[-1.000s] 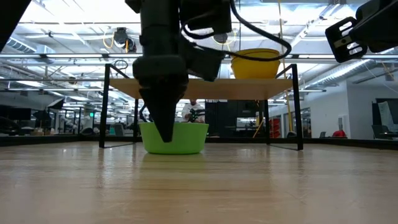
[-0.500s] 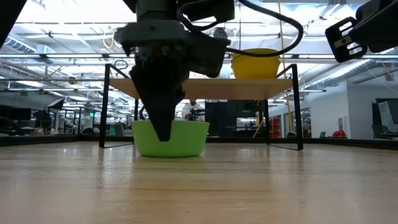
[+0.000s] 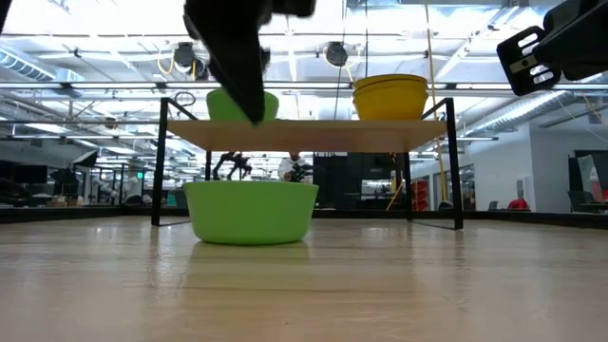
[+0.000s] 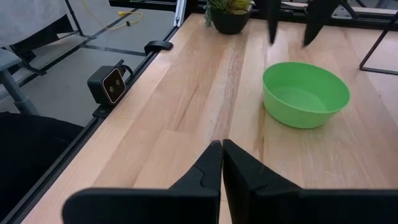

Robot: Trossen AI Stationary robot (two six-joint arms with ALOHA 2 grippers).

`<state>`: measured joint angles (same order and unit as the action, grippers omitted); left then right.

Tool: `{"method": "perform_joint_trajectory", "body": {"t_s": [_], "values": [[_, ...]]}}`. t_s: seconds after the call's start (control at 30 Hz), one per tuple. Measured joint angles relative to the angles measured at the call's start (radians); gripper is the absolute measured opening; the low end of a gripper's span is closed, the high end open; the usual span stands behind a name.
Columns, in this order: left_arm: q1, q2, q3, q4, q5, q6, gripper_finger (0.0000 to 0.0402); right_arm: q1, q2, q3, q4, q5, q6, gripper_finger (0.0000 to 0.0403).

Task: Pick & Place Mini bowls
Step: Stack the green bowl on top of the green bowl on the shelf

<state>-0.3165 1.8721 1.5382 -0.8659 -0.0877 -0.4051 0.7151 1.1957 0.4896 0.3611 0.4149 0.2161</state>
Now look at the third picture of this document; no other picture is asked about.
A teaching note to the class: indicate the wooden shelf with black legs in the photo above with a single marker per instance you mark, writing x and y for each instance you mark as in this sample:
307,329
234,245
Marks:
332,135

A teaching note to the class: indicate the green mini bowl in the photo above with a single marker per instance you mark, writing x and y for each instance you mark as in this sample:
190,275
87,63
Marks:
218,107
252,214

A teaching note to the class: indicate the red storage cabinet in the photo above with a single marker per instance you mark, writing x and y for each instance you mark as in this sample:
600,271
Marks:
422,195

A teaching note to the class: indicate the person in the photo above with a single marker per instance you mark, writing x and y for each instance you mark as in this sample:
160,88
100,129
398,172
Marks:
285,168

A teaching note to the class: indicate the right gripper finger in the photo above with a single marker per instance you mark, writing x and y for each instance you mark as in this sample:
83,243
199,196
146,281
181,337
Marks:
527,64

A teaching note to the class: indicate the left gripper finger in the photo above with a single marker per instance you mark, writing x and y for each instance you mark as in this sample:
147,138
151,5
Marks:
237,62

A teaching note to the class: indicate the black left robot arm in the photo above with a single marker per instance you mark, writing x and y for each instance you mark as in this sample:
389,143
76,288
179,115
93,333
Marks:
2,9

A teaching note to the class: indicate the red rounded object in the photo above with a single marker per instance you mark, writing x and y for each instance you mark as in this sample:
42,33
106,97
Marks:
518,205

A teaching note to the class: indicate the silver ventilation duct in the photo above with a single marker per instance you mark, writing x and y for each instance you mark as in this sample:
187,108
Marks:
522,111
28,69

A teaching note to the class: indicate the black background robot arm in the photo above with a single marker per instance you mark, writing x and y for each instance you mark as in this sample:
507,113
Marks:
236,161

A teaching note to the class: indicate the black background monitor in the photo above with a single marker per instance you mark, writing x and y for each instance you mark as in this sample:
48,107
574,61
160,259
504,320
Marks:
31,174

